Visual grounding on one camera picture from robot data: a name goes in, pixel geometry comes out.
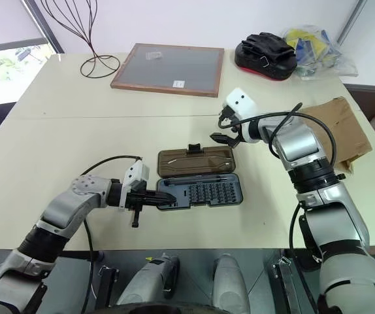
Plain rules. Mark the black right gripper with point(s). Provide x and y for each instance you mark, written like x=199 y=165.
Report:
x=237 y=132

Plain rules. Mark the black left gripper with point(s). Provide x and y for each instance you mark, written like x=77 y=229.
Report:
x=136 y=198

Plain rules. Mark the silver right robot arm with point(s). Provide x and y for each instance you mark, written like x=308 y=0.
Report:
x=298 y=140

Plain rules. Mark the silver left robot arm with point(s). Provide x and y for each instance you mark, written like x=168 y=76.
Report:
x=76 y=196

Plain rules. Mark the screwdriver bit case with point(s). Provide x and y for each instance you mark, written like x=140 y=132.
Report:
x=197 y=163

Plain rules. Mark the white sticker label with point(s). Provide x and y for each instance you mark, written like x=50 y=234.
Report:
x=178 y=84

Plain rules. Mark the grey rounded robot leg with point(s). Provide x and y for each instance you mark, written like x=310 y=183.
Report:
x=231 y=281
x=148 y=284

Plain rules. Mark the wooden framed grey board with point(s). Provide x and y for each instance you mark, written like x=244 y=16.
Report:
x=168 y=70

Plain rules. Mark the black red boxing pad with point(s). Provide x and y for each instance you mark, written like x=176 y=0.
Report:
x=266 y=55

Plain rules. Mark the small clear plastic packet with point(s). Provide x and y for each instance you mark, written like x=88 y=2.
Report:
x=153 y=55

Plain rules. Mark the brown cardboard piece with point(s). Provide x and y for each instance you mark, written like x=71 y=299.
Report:
x=344 y=131

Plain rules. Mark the clear plastic bag with packets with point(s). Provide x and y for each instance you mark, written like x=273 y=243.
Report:
x=318 y=45

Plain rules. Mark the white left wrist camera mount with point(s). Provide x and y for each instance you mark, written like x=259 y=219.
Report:
x=136 y=171

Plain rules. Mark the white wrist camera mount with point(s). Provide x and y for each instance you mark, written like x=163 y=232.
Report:
x=136 y=171
x=241 y=101

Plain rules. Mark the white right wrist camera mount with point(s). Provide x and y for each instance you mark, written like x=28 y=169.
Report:
x=241 y=101

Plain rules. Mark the grey metal post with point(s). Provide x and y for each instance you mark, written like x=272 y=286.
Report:
x=351 y=19

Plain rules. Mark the dark window frame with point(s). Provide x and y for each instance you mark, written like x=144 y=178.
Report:
x=45 y=26

